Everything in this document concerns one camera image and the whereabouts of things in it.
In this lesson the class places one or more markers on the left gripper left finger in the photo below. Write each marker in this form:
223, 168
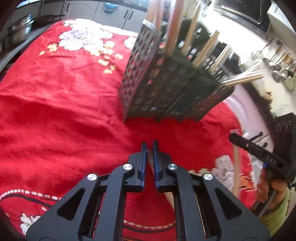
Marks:
94, 209

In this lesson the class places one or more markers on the green sleeve right forearm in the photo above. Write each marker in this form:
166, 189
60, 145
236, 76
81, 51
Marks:
274, 219

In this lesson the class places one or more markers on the white lower cabinets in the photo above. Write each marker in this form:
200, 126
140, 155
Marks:
111, 97

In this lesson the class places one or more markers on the wrapped chopsticks far right basket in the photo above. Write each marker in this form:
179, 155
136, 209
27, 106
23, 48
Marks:
250, 75

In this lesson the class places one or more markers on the wrapped chopsticks basket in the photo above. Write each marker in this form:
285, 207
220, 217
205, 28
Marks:
220, 59
250, 75
173, 29
159, 14

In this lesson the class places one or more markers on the red floral tablecloth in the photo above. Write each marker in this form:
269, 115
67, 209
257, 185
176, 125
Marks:
32, 141

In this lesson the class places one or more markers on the black perforated utensil basket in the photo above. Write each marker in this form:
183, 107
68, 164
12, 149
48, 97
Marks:
157, 86

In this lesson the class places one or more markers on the black range hood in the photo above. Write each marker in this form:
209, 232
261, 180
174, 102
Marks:
249, 13

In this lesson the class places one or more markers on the wrapped chopsticks centre basket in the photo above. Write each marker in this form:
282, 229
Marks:
173, 29

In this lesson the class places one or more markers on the steel stockpot on shelf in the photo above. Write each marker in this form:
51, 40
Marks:
19, 30

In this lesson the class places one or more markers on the wrapped chopsticks far left basket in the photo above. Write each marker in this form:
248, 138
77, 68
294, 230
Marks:
159, 14

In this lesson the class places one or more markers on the black frying pan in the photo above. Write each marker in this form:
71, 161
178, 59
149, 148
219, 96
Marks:
41, 21

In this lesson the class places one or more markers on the blue bowl on cabinet door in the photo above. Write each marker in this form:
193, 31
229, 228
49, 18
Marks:
110, 8

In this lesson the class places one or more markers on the black camera unit green light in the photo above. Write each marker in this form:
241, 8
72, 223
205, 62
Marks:
284, 142

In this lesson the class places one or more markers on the wall utensil rack with ladles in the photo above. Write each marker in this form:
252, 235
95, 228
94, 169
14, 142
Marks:
283, 70

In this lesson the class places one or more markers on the wire strainer on wall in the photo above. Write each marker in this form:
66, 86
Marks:
257, 53

